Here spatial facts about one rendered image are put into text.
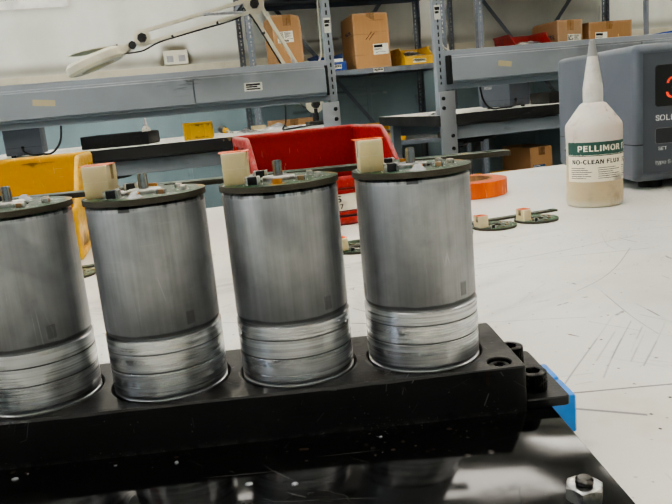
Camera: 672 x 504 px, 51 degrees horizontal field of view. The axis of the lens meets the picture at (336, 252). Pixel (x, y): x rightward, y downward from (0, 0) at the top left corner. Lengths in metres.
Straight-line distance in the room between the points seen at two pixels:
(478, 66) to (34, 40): 2.82
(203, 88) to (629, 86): 2.01
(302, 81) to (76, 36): 2.35
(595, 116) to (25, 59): 4.30
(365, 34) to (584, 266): 4.06
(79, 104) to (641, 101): 2.09
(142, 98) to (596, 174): 2.07
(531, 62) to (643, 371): 2.60
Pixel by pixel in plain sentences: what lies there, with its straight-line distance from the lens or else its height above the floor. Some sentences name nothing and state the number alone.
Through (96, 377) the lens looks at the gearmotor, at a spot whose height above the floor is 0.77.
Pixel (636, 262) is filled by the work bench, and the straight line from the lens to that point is 0.32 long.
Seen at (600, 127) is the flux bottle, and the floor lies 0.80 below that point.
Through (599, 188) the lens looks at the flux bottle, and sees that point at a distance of 0.45.
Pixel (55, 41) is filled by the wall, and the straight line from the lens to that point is 4.61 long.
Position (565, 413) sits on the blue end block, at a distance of 0.16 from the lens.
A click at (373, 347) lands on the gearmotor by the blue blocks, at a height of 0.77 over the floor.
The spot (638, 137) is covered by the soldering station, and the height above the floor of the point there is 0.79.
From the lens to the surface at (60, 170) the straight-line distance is 0.55.
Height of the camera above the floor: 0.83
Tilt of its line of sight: 12 degrees down
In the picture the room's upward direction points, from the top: 5 degrees counter-clockwise
